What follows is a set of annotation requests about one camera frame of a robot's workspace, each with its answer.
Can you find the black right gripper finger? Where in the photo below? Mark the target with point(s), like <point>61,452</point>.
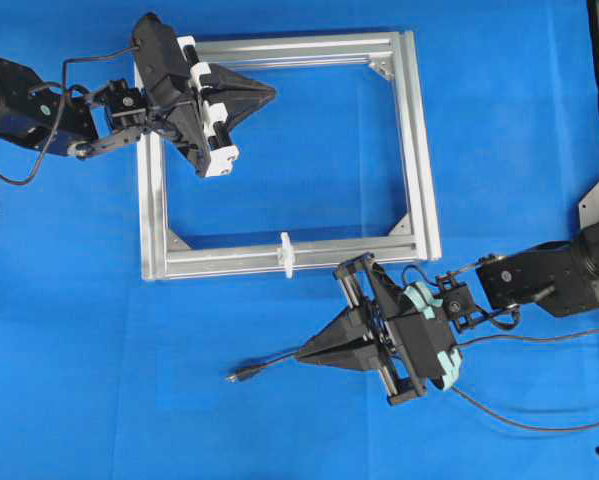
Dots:
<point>358,355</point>
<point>351,328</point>

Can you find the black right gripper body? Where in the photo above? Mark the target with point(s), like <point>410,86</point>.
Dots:
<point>365,283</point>

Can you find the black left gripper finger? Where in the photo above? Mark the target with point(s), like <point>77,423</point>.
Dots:
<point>241,100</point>
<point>226,80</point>

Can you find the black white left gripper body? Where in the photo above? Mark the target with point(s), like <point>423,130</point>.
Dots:
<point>194,125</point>

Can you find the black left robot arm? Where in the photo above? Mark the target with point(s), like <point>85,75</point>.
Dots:
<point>49,118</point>

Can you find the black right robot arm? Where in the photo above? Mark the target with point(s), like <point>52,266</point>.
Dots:
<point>561,277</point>

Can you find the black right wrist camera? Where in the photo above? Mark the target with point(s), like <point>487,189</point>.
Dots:
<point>430,346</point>

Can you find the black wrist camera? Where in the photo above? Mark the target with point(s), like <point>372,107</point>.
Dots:
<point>430,346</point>
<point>162,65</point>

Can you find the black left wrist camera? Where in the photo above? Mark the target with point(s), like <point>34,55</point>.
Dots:
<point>162,65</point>

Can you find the white string loop holder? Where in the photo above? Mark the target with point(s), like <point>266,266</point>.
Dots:
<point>286,255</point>

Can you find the aluminium extrusion frame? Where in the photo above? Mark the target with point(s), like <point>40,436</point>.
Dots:
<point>416,237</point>

